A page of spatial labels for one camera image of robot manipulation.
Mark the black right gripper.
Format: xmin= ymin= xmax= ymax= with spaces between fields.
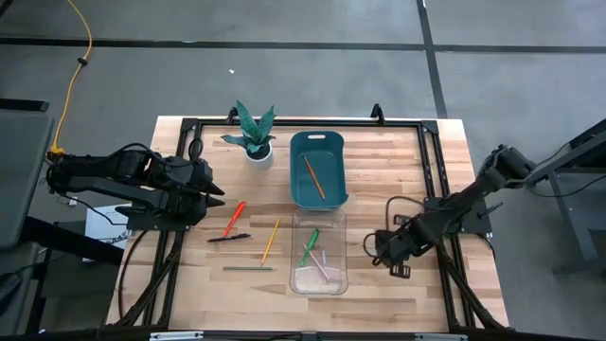
xmin=373 ymin=213 xmax=437 ymax=279

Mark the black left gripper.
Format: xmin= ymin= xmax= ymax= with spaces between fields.
xmin=175 ymin=158 xmax=227 ymax=222

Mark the red pen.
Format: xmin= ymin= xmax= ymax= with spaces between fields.
xmin=221 ymin=201 xmax=247 ymax=238

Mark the black pen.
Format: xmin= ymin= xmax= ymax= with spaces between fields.
xmin=206 ymin=232 xmax=252 ymax=243

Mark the yellow pencil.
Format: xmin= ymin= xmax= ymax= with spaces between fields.
xmin=259 ymin=216 xmax=282 ymax=267

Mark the pink pen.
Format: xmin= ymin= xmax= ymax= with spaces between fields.
xmin=302 ymin=242 xmax=330 ymax=282

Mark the green pen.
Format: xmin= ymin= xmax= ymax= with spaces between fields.
xmin=298 ymin=228 xmax=321 ymax=268

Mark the orange pencil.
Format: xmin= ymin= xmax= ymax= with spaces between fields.
xmin=303 ymin=154 xmax=327 ymax=201

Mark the snake plant in white pot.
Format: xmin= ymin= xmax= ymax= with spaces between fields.
xmin=220 ymin=99 xmax=278 ymax=171

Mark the clear plastic bin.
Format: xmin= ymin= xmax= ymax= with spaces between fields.
xmin=288 ymin=207 xmax=350 ymax=296

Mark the white paper sheet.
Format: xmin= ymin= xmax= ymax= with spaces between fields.
xmin=84 ymin=204 xmax=134 ymax=251

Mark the teal plastic bin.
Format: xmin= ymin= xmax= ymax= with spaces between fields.
xmin=289 ymin=130 xmax=350 ymax=211

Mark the black slanted beam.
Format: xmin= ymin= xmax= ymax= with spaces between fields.
xmin=21 ymin=216 xmax=125 ymax=266

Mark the dark metal desk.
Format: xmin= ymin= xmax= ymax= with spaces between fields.
xmin=522 ymin=117 xmax=606 ymax=277

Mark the grey flat furniture top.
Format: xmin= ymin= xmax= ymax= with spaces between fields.
xmin=0 ymin=109 xmax=57 ymax=251

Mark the black bar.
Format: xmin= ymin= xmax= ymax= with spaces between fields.
xmin=0 ymin=98 xmax=51 ymax=114

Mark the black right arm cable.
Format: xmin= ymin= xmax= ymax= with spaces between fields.
xmin=363 ymin=195 xmax=427 ymax=260

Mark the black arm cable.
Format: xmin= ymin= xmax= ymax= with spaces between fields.
xmin=363 ymin=195 xmax=427 ymax=260
xmin=185 ymin=135 xmax=205 ymax=163

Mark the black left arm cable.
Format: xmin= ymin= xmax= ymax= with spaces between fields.
xmin=185 ymin=135 xmax=205 ymax=163

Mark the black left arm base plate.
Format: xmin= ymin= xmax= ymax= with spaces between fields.
xmin=116 ymin=206 xmax=193 ymax=233

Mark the silver metal bracket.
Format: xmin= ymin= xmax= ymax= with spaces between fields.
xmin=415 ymin=332 xmax=468 ymax=341
xmin=150 ymin=331 xmax=205 ymax=341

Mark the dark cable under table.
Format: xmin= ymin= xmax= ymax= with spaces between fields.
xmin=116 ymin=229 xmax=149 ymax=321

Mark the black metal table frame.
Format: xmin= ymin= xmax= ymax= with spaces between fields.
xmin=107 ymin=102 xmax=510 ymax=333

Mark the yellow extension cable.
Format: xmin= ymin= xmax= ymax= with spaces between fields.
xmin=45 ymin=0 xmax=94 ymax=160

